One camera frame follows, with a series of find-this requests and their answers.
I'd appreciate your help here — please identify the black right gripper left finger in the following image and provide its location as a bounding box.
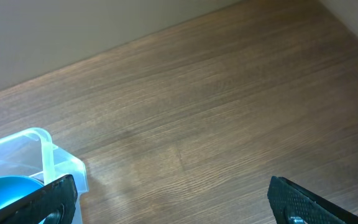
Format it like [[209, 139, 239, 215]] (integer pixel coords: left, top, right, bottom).
[[0, 174, 78, 224]]

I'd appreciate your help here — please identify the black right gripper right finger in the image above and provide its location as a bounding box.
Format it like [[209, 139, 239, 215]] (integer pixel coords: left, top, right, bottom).
[[267, 176, 358, 224]]

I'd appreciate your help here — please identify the blue bowl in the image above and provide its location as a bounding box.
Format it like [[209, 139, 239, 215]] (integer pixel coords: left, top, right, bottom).
[[0, 175, 44, 209]]

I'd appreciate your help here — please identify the clear plastic storage bin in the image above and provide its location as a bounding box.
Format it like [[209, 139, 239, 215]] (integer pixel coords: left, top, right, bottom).
[[0, 128, 89, 224]]

